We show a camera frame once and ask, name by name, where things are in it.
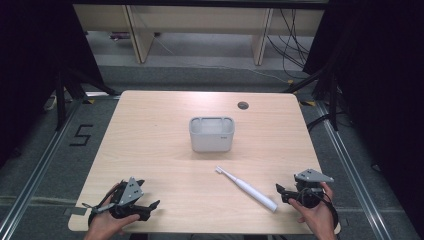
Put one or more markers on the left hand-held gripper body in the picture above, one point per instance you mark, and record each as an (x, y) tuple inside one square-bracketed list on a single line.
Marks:
[(128, 195)]

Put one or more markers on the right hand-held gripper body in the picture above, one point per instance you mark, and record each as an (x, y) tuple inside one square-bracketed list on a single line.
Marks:
[(308, 188)]

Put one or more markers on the person's right hand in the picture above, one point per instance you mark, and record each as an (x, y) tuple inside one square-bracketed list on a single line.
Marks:
[(316, 218)]

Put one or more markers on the person's left hand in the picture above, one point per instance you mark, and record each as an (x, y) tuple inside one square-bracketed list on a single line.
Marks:
[(105, 225)]

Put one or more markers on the white electric toothbrush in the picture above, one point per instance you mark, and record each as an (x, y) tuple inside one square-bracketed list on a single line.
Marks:
[(248, 190)]

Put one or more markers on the grey plastic holder box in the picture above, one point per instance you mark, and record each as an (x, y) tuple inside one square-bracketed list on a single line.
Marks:
[(212, 135)]

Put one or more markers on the black metal stand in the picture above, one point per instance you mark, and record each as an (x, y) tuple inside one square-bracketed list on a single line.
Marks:
[(60, 100), (333, 100)]

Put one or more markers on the black curtain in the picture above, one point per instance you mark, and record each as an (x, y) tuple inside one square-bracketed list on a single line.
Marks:
[(30, 66), (383, 83)]

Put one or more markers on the light wooden shelf unit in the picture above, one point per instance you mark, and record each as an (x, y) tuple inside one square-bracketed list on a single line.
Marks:
[(200, 20)]

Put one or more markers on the aluminium floor rail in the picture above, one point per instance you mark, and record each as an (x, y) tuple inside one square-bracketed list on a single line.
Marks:
[(40, 166), (353, 173)]

